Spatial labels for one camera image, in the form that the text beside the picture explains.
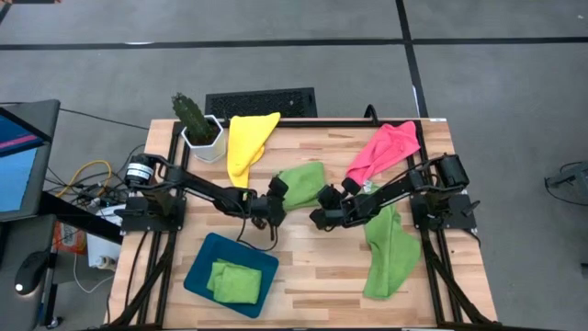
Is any black desk beam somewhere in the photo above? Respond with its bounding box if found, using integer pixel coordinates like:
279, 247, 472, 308
38, 190, 126, 245

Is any black computer mouse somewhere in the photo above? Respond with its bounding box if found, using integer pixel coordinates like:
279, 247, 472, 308
13, 249, 51, 297

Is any green cactus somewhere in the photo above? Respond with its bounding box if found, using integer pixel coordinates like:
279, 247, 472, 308
171, 91, 217, 144

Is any black keyboard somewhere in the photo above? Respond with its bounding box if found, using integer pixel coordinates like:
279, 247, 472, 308
204, 86, 319, 120

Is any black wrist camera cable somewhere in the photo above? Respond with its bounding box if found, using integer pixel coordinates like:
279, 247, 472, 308
235, 214, 280, 253

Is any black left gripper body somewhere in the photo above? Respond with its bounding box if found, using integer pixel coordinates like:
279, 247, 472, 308
247, 195, 287, 229

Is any monitor with blue screen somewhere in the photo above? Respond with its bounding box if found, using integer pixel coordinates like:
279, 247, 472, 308
0, 98, 62, 223

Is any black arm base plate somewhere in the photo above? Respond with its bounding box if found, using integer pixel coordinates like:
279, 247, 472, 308
410, 191, 482, 232
119, 195, 188, 234

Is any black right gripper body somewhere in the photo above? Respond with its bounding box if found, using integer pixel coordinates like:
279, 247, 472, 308
309, 183, 352, 232

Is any blue plastic tray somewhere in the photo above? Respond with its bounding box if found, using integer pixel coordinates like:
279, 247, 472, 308
182, 232, 280, 320

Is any grey floor stand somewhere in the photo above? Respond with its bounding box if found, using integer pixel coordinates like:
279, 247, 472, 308
543, 159, 588, 207

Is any green microfiber towel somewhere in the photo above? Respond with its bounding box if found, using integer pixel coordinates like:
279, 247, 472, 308
361, 183, 423, 302
205, 257, 264, 306
274, 160, 329, 213

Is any thin black floor cable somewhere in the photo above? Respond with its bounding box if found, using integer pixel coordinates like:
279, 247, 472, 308
58, 107, 152, 132

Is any white cable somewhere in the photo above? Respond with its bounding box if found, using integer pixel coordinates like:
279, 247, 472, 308
72, 265, 117, 295

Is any white hexagonal plant pot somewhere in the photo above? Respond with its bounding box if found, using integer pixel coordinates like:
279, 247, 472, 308
180, 113, 228, 164

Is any yellow microfiber towel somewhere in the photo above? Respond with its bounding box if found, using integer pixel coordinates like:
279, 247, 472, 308
226, 111, 282, 189

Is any white box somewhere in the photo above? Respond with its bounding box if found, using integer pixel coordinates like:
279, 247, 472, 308
85, 232, 123, 271

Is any black aluminium table frame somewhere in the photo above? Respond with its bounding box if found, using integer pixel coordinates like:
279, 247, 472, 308
104, 117, 496, 331

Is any orange package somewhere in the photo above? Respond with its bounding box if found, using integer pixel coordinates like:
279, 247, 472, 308
51, 220, 89, 257

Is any white adapter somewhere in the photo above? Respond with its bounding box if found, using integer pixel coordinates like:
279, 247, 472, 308
95, 204, 126, 228

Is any dark grey desk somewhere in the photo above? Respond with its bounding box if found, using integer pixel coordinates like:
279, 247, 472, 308
0, 213, 60, 331

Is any pink microfiber towel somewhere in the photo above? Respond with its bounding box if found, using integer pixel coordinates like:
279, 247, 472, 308
344, 120, 423, 194

